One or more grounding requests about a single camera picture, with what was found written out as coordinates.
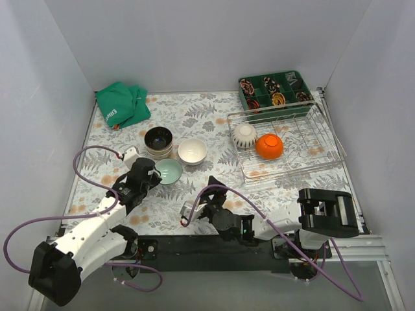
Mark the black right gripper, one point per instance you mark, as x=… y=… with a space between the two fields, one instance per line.
x=213 y=197

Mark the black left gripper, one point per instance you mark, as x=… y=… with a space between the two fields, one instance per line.
x=152 y=175

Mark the pale green ribbed bowl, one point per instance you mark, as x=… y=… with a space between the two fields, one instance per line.
x=170 y=171

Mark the beige floral bowl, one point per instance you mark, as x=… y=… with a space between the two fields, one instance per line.
x=160 y=154

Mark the black glossy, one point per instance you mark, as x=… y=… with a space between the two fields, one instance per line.
x=158 y=138

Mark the grey white gradient bowl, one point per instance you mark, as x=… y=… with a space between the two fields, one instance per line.
x=192 y=151

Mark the white bowl blue leaf pattern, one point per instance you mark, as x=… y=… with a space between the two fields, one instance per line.
x=244 y=136

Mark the orange bowl black inside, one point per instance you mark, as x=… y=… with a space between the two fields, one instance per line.
x=269 y=146

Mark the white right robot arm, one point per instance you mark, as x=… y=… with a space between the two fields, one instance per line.
x=315 y=217

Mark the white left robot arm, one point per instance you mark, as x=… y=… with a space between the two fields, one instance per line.
x=58 y=269

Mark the floral patterned table mat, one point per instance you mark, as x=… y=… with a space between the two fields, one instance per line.
x=202 y=116

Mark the green folded cloth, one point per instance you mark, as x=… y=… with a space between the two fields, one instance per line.
x=123 y=105

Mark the pink black scrunchie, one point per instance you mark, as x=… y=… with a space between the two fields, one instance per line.
x=247 y=87

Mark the black white scrunchie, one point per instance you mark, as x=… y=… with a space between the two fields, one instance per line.
x=271 y=85

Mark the green compartment organizer tray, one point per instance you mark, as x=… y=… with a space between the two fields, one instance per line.
x=283 y=103

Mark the dark patterned scrunchie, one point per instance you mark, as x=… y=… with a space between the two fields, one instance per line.
x=303 y=96

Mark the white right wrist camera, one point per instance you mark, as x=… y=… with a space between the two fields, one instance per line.
x=188 y=214

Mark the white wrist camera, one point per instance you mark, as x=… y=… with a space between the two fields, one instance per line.
x=129 y=157
x=188 y=214

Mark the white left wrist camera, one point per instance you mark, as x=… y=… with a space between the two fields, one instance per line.
x=129 y=157

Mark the metal wire dish rack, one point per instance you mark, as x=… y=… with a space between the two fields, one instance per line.
x=309 y=141

